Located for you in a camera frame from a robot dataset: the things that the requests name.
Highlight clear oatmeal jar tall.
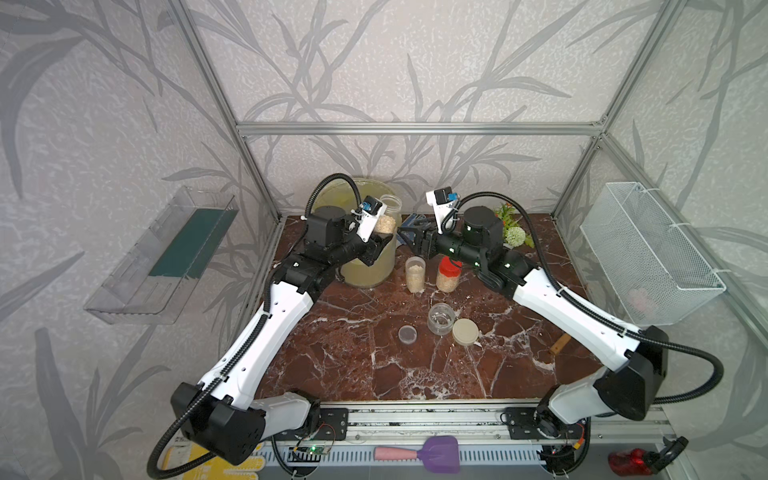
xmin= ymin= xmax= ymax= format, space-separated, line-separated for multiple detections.
xmin=405 ymin=256 xmax=426 ymax=293

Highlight clear oatmeal jar small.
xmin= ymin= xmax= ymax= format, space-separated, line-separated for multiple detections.
xmin=374 ymin=194 xmax=402 ymax=235

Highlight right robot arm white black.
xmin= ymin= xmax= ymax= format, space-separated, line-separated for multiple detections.
xmin=398 ymin=188 xmax=724 ymax=424

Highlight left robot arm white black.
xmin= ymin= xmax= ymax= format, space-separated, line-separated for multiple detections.
xmin=146 ymin=173 xmax=393 ymax=479

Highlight red lid oatmeal jar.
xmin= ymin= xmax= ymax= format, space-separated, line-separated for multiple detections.
xmin=436 ymin=256 xmax=463 ymax=293

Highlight white pot artificial flowers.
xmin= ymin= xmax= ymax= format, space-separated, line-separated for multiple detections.
xmin=495 ymin=203 xmax=534 ymax=248

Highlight mesh trash bin yellow bag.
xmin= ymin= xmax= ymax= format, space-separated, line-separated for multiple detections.
xmin=313 ymin=178 xmax=402 ymax=288

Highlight green circuit board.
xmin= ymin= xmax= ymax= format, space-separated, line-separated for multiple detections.
xmin=291 ymin=444 xmax=333 ymax=462

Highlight yellow dotted work glove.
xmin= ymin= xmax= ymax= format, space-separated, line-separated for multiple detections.
xmin=161 ymin=442 xmax=267 ymax=480

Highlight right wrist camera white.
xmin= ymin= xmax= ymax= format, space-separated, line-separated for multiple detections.
xmin=426 ymin=187 xmax=459 ymax=234

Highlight white wire wall basket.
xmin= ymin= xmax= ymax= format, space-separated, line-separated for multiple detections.
xmin=581 ymin=182 xmax=726 ymax=327

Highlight clear plastic wall shelf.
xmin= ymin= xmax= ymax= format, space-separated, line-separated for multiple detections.
xmin=84 ymin=186 xmax=239 ymax=325

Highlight purple scoop pink handle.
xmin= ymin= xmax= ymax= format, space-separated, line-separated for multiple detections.
xmin=374 ymin=436 xmax=460 ymax=474

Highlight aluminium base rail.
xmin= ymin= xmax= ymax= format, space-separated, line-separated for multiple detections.
xmin=263 ymin=400 xmax=679 ymax=448

